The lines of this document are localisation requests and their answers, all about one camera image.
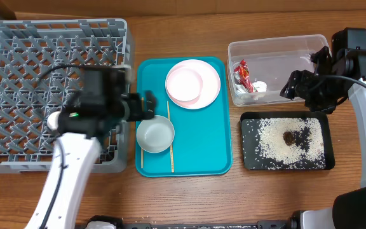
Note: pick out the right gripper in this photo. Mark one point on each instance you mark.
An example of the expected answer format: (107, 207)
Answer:
(305, 84)

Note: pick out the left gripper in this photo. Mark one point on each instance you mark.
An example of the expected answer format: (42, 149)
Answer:
(136, 99)

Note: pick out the wooden chopstick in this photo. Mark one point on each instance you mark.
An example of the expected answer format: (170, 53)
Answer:
(142, 150)
(171, 146)

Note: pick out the grey round bowl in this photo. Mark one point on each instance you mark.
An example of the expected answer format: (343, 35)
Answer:
(155, 135)

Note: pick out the small pink bowl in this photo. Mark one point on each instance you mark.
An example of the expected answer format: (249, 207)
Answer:
(184, 84)

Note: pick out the white napkin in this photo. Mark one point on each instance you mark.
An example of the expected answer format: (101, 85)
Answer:
(259, 86)

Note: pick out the red snack wrapper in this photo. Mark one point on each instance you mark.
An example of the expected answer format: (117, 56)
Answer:
(243, 71)

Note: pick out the white rice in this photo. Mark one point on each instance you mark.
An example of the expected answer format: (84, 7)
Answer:
(264, 148)

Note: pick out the brown food scrap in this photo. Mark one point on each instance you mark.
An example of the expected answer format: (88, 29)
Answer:
(289, 138)

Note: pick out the white paper cup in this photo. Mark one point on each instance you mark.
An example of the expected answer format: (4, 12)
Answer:
(52, 120)

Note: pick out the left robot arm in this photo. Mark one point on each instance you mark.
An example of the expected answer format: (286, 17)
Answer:
(82, 126)

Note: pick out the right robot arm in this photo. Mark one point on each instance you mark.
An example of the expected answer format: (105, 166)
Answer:
(339, 75)

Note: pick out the clear plastic waste bin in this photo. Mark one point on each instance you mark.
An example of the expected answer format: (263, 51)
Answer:
(271, 60)

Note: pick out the teal serving tray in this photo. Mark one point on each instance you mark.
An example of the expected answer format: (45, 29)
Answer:
(202, 142)

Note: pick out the large white round plate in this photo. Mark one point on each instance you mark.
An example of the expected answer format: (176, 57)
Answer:
(211, 84)

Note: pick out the black rectangular tray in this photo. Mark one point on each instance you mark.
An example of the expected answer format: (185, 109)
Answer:
(321, 117)

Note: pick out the grey plastic dish rack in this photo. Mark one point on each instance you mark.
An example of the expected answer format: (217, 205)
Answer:
(40, 67)

